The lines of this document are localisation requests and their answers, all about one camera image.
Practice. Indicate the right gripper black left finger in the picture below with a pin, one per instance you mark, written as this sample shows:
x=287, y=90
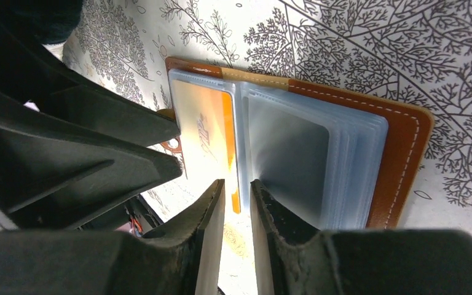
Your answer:
x=181, y=256

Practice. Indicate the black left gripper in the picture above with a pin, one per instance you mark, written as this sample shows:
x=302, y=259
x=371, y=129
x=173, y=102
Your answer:
x=29, y=72

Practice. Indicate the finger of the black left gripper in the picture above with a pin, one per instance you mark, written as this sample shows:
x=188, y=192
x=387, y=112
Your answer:
x=62, y=178

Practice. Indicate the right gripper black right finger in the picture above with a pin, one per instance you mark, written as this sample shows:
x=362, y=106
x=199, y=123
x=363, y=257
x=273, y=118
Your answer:
x=293, y=257

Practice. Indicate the brown leather card holder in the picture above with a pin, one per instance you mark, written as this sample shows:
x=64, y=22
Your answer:
x=409, y=130

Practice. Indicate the dark grey card in holder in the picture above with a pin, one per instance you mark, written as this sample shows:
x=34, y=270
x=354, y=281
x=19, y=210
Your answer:
x=288, y=155

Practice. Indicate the black white checkered blanket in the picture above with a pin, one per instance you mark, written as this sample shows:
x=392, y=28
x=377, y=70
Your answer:
x=57, y=20

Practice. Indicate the floral patterned table mat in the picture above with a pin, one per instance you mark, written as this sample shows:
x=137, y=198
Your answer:
x=412, y=51

